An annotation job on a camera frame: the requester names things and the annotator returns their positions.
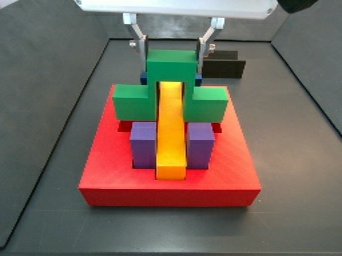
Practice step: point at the red base board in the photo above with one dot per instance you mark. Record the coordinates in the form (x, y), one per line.
(114, 183)

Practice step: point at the purple block left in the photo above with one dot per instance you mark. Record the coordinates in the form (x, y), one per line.
(199, 145)

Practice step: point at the yellow long block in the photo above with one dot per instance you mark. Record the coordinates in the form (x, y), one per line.
(171, 161)

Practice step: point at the purple block right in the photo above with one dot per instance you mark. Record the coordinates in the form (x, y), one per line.
(143, 144)

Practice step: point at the blue block right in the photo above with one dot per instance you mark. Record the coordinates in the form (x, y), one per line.
(143, 78)

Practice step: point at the blue block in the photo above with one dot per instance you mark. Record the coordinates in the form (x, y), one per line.
(143, 78)
(198, 79)

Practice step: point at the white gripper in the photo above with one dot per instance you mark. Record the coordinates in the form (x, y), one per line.
(219, 9)

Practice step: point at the green stepped block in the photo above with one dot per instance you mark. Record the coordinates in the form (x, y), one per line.
(171, 73)

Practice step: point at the blue block left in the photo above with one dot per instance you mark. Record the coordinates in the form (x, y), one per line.
(198, 79)

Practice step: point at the purple block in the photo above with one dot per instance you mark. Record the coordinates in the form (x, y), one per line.
(143, 144)
(199, 145)

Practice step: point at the black angle fixture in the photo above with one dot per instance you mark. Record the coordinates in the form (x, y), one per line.
(222, 64)

